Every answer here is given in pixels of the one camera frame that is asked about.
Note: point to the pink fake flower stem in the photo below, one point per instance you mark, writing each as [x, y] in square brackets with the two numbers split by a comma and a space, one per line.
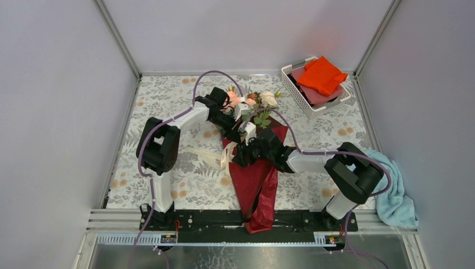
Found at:
[251, 103]

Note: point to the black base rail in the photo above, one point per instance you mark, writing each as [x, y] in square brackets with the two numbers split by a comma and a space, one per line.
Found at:
[305, 219]

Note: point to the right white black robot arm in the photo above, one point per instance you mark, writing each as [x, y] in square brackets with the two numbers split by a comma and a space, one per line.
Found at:
[355, 174]

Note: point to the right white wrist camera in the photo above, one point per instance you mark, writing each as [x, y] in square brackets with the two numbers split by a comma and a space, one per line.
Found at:
[247, 131]

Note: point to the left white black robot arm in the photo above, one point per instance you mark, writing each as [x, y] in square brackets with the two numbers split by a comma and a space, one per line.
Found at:
[159, 144]

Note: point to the white plastic basket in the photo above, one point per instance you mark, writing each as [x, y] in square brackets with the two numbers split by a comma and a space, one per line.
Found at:
[311, 111]

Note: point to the light blue towel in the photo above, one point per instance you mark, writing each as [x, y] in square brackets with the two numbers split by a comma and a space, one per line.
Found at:
[393, 207]

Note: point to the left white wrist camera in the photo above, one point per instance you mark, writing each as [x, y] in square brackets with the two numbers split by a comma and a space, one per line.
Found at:
[242, 108]

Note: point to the cream ribbon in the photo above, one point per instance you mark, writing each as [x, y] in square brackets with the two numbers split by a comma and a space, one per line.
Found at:
[219, 161]

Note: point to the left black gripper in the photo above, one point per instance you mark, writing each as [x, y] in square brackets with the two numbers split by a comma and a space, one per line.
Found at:
[231, 131]

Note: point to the orange cloth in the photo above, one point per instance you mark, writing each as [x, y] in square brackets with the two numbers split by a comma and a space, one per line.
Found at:
[322, 76]

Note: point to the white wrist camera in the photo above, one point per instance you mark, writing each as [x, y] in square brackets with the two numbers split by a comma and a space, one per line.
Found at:
[247, 131]
[242, 108]

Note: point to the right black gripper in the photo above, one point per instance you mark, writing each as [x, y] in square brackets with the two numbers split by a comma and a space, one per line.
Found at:
[243, 151]

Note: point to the floral tablecloth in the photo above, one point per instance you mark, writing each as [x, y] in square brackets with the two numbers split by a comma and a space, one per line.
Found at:
[196, 180]

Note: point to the white fake rose stem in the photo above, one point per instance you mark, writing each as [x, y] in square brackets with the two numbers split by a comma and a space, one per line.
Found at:
[268, 99]

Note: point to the aluminium frame rail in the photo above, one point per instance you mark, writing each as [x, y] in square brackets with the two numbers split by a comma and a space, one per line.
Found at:
[116, 227]

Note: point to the dark red wrapping paper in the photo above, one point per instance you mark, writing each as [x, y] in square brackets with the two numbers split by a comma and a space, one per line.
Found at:
[256, 188]

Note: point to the pink cloth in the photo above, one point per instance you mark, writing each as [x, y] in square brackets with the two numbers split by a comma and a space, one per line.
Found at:
[313, 97]

